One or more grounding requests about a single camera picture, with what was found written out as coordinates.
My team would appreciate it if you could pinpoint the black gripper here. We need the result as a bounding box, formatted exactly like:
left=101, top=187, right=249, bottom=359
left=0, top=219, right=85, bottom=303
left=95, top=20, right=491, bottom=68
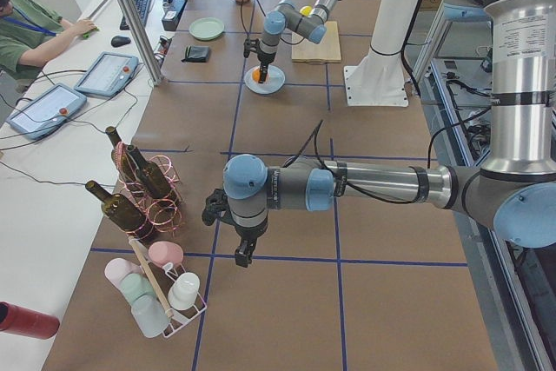
left=257, top=50, right=276, bottom=83
left=235, top=219, right=268, bottom=268

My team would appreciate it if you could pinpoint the orange mandarin fruit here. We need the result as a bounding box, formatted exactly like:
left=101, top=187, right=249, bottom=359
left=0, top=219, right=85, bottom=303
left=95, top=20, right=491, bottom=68
left=252, top=67, right=259, bottom=83

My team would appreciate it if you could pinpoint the light blue plate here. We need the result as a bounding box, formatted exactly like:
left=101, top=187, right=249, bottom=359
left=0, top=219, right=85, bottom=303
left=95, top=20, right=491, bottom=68
left=243, top=65, right=286, bottom=95

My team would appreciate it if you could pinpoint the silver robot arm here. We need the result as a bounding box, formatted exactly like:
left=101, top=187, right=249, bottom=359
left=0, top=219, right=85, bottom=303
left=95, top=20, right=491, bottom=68
left=254, top=0, right=339, bottom=84
left=202, top=0, right=555, bottom=267

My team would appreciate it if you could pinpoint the mint green plate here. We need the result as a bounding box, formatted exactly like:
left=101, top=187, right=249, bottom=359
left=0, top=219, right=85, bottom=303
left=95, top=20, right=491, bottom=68
left=189, top=17, right=225, bottom=41

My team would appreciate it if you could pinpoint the bamboo cutting board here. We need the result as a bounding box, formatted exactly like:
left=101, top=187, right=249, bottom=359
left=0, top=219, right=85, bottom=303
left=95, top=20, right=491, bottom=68
left=291, top=21, right=341, bottom=63

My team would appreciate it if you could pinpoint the yellow lemon upper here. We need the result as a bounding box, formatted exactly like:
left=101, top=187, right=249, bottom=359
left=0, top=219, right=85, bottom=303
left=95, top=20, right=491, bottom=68
left=300, top=5, right=313, bottom=17

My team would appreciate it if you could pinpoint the black computer box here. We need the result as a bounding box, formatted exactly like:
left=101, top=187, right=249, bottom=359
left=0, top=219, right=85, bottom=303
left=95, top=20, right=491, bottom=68
left=162, top=0, right=186, bottom=32

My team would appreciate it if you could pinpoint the mint green plastic cup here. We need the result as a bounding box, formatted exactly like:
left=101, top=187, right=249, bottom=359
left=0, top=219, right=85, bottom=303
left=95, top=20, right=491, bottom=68
left=118, top=273, right=156, bottom=305

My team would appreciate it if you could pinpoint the dark green wine bottle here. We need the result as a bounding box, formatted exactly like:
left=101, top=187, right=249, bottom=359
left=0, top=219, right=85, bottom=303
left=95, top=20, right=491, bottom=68
left=127, top=144, right=180, bottom=206
left=85, top=180, right=158, bottom=245
left=105, top=126, right=140, bottom=192

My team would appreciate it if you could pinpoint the pale pink plastic cup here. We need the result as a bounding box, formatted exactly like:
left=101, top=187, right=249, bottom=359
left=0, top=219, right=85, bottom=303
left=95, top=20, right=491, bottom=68
left=104, top=258, right=143, bottom=289

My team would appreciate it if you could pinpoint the black keyboard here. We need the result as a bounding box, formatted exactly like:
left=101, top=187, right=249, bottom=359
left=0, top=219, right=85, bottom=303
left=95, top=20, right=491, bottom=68
left=134, top=0, right=152, bottom=26

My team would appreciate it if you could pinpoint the black computer mouse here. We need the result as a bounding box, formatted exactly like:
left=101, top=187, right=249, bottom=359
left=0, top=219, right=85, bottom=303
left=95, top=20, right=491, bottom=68
left=110, top=36, right=131, bottom=48

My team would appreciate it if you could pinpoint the blue teach pendant far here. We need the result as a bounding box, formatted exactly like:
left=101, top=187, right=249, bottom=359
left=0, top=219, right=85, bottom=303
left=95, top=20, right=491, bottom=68
left=74, top=51, right=139, bottom=98

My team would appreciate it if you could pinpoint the blue teach pendant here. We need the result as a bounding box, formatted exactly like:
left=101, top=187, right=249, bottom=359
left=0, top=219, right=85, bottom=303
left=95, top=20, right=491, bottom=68
left=74, top=51, right=139, bottom=98
left=7, top=83, right=87, bottom=140

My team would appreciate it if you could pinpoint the blue teach pendant near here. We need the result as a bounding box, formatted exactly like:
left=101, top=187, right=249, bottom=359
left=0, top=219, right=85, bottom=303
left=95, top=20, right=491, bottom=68
left=7, top=83, right=87, bottom=140

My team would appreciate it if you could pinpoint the red bottle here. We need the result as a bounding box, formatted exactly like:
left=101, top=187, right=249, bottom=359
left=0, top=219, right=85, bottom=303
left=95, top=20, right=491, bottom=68
left=1, top=301, right=60, bottom=340

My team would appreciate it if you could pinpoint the seated person green shirt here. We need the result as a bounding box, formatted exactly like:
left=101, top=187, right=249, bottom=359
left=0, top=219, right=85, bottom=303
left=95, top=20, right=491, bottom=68
left=1, top=0, right=97, bottom=88

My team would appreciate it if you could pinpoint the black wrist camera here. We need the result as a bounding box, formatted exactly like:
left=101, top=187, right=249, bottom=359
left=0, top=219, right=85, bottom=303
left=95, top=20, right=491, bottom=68
left=202, top=189, right=232, bottom=226
left=243, top=38, right=259, bottom=58

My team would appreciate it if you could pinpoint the white wire cup rack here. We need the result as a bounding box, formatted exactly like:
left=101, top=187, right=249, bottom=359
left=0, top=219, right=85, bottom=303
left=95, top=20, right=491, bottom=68
left=129, top=239, right=207, bottom=339

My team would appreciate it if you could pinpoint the wooden rack handle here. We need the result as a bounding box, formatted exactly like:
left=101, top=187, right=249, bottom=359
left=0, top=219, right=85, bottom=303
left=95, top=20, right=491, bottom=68
left=129, top=239, right=174, bottom=319

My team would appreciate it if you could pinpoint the copper wire bottle rack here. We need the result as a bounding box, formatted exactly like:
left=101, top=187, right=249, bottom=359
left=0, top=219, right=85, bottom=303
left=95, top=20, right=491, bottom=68
left=111, top=141, right=183, bottom=237

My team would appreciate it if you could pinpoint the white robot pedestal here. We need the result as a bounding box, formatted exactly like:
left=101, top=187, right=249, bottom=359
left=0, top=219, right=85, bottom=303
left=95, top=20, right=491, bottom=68
left=344, top=0, right=420, bottom=107

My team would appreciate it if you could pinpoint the aluminium frame post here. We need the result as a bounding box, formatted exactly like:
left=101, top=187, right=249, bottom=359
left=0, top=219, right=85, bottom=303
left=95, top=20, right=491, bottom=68
left=117, top=0, right=162, bottom=86

